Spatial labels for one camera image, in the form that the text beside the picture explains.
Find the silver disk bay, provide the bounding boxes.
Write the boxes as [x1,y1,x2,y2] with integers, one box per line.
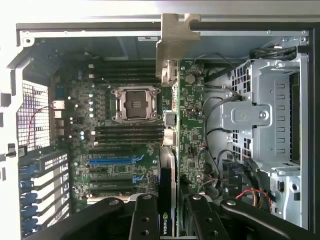
[269,171,310,229]

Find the green motherboard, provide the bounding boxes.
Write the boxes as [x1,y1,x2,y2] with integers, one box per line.
[49,52,207,202]

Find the blue expansion slot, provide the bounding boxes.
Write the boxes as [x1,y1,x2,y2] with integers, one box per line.
[88,157,134,165]

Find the red and yellow wire bundle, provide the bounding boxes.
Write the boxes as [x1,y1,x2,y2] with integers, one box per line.
[236,188,275,215]

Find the black open PC case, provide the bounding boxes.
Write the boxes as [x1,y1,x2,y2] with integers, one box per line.
[0,21,320,240]

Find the silver perforated drive cage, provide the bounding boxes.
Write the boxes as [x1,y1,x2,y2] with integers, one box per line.
[219,58,310,176]

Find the CPU socket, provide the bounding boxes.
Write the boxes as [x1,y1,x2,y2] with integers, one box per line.
[111,86,162,124]

